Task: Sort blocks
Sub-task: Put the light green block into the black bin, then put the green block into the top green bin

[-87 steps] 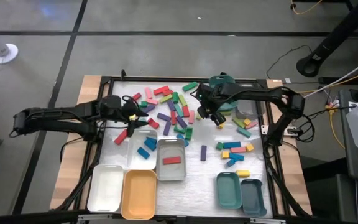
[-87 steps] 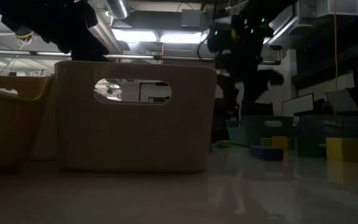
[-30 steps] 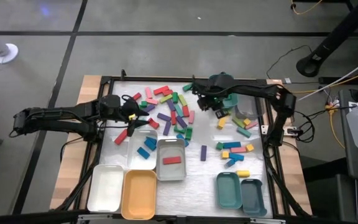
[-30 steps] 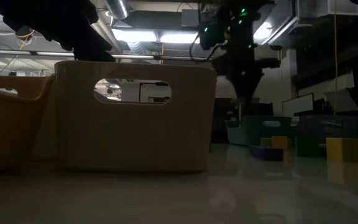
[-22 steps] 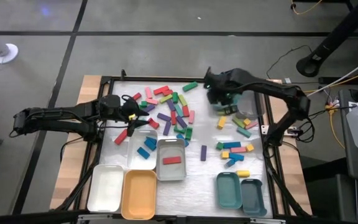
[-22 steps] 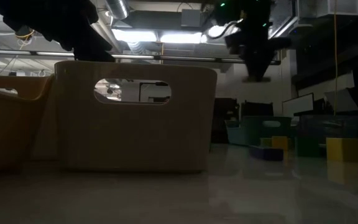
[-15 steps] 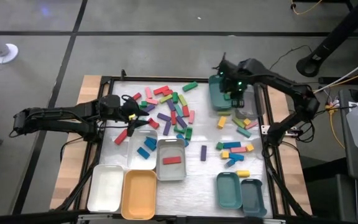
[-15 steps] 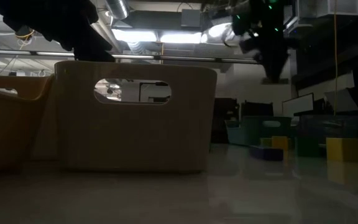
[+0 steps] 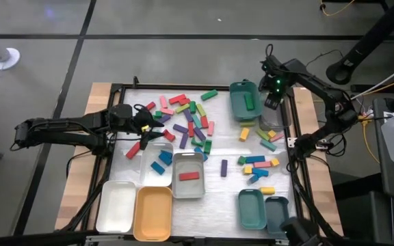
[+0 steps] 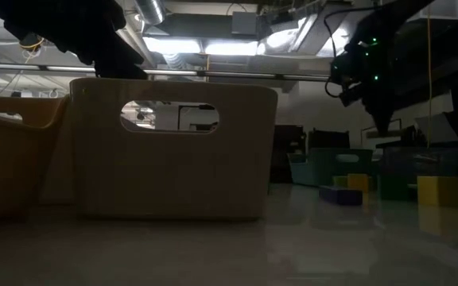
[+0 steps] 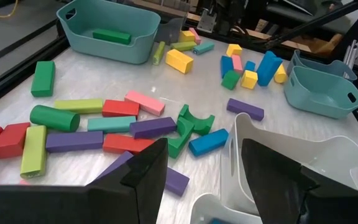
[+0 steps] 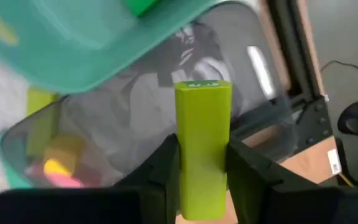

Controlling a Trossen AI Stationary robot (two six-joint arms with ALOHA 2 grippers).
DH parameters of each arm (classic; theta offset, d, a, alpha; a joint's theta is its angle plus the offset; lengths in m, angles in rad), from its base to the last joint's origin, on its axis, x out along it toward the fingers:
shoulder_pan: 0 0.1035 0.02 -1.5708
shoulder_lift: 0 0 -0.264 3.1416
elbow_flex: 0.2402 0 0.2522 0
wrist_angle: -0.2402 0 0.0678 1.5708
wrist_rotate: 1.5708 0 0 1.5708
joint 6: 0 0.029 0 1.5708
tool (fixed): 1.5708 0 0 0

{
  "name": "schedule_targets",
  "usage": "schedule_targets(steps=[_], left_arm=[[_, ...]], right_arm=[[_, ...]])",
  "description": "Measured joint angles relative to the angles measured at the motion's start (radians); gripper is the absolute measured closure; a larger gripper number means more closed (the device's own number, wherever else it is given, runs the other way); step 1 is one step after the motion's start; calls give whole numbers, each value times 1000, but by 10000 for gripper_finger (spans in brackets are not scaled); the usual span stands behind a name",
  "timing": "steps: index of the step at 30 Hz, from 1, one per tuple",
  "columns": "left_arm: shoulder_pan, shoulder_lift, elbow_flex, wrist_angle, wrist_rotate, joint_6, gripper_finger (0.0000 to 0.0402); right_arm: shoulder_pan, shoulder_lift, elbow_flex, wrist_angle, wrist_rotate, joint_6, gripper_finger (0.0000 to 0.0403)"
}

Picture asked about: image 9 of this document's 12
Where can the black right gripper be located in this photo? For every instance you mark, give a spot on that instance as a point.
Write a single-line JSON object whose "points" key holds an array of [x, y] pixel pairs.
{"points": [[274, 80]]}

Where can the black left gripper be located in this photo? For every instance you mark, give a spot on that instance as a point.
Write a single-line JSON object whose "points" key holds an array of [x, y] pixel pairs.
{"points": [[125, 118]]}

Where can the red block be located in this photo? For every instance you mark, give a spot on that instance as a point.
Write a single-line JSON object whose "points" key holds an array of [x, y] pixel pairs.
{"points": [[191, 129], [176, 99], [189, 176], [185, 102], [204, 122], [133, 150], [150, 106], [169, 135]]}

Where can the blue block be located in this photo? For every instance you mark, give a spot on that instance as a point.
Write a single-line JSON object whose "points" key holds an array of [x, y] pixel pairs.
{"points": [[199, 150], [253, 179], [168, 153], [165, 160], [157, 168], [260, 172], [255, 159]]}

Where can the lime block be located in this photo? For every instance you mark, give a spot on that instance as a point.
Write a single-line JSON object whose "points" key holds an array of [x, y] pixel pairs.
{"points": [[201, 110], [263, 134], [182, 108], [247, 124]]}

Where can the pink block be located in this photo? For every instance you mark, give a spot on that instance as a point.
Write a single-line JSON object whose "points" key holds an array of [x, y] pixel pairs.
{"points": [[210, 128], [163, 101], [262, 164], [167, 111], [277, 137]]}

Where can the yellow block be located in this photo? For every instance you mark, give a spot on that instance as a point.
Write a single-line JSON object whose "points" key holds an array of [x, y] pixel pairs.
{"points": [[248, 169], [267, 190], [272, 133], [244, 134], [275, 162]]}

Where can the purple block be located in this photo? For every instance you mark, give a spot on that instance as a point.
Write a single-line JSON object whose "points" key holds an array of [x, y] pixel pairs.
{"points": [[199, 134], [165, 119], [224, 168], [187, 115], [180, 128], [183, 140]]}

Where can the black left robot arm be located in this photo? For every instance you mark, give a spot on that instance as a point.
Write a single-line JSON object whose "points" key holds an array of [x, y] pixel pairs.
{"points": [[63, 124]]}

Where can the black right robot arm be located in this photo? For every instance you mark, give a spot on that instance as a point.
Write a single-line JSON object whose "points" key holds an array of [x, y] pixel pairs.
{"points": [[320, 89]]}

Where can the silver mounting plate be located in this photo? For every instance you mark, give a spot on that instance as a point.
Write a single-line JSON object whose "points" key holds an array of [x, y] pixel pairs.
{"points": [[294, 141]]}

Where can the green arch block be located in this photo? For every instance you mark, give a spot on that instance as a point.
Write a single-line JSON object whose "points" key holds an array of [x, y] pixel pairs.
{"points": [[197, 142], [207, 146]]}

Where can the white plastic bin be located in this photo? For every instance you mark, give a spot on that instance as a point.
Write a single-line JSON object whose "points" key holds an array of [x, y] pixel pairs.
{"points": [[116, 206], [154, 180]]}

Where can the grey plastic bin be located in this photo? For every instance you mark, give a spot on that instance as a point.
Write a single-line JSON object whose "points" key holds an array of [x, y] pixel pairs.
{"points": [[188, 191]]}

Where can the orange plastic bin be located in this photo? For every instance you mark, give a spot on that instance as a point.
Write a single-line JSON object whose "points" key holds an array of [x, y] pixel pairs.
{"points": [[152, 213]]}

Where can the dark teal plastic bin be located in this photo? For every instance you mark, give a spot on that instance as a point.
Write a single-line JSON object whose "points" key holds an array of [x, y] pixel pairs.
{"points": [[276, 212]]}

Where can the black floor stand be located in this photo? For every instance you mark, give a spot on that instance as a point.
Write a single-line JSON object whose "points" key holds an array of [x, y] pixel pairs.
{"points": [[371, 37]]}

